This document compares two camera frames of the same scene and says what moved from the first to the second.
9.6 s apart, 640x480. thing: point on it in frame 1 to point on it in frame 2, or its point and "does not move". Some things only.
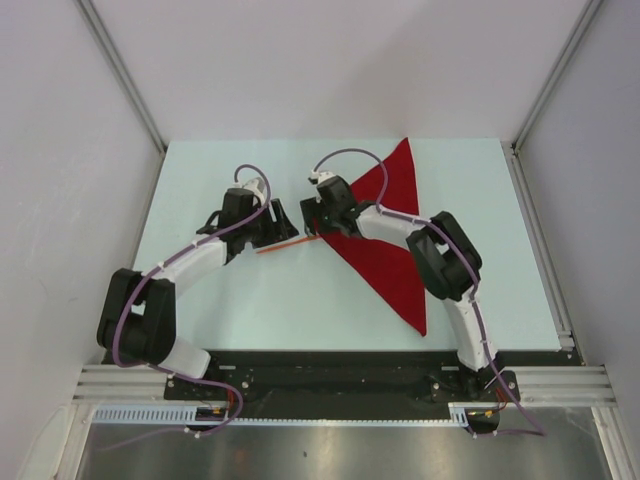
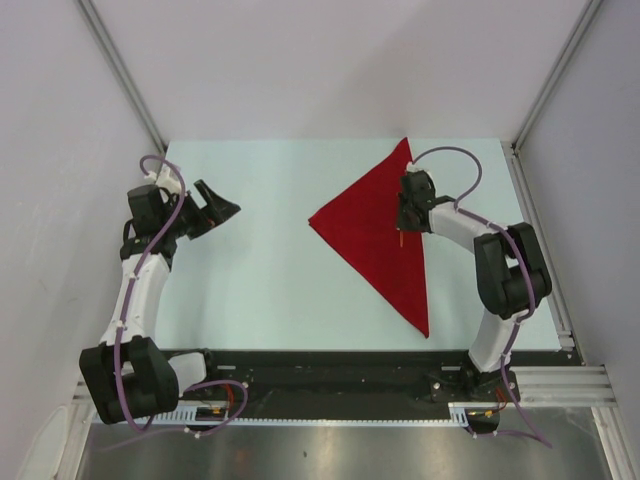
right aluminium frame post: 585,19 does not move
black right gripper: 312,209 to 401,224
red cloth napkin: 389,264 does not move
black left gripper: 280,230 to 217,210
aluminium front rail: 116,384 does not move
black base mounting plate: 341,384 does not move
